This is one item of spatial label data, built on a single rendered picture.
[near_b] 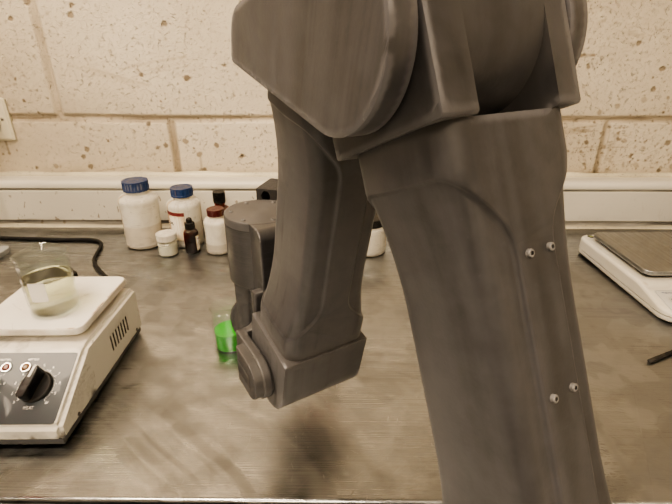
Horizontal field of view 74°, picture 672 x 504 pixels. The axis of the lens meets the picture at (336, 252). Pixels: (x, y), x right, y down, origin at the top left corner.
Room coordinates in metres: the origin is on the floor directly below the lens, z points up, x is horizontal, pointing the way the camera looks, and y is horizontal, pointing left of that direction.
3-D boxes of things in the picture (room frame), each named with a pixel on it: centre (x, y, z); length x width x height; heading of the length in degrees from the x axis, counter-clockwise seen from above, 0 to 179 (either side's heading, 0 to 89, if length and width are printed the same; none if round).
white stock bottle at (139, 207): (0.82, 0.38, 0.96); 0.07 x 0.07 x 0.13
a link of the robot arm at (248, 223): (0.32, 0.05, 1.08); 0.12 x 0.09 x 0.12; 31
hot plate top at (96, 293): (0.45, 0.33, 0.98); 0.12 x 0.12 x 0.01; 1
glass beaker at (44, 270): (0.43, 0.32, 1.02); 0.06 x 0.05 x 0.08; 34
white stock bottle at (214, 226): (0.78, 0.22, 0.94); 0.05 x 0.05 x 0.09
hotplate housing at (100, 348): (0.43, 0.33, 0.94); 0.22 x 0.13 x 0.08; 1
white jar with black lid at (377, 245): (0.78, -0.06, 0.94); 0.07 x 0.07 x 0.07
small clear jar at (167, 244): (0.77, 0.32, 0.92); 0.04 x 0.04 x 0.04
